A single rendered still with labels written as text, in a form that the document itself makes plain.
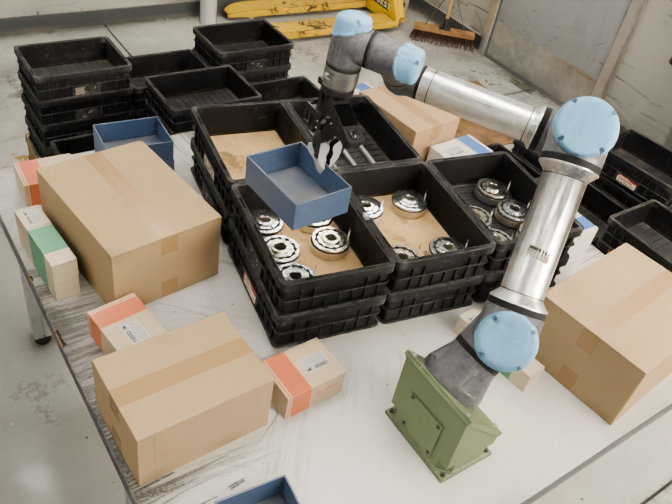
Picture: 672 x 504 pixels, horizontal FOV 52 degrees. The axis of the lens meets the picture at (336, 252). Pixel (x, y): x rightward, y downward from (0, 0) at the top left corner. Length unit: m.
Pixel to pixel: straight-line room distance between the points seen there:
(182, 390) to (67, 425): 1.07
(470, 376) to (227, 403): 0.50
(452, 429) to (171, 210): 0.86
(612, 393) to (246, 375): 0.88
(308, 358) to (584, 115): 0.79
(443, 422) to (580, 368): 0.47
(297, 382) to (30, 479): 1.07
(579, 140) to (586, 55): 3.49
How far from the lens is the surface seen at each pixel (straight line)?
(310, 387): 1.56
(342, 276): 1.60
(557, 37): 4.94
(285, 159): 1.63
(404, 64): 1.40
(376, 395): 1.68
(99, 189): 1.85
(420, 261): 1.70
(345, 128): 1.45
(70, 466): 2.38
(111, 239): 1.70
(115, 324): 1.67
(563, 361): 1.84
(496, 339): 1.32
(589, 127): 1.35
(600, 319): 1.79
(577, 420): 1.82
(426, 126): 2.40
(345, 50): 1.43
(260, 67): 3.41
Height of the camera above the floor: 2.00
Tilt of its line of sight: 40 degrees down
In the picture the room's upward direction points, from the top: 12 degrees clockwise
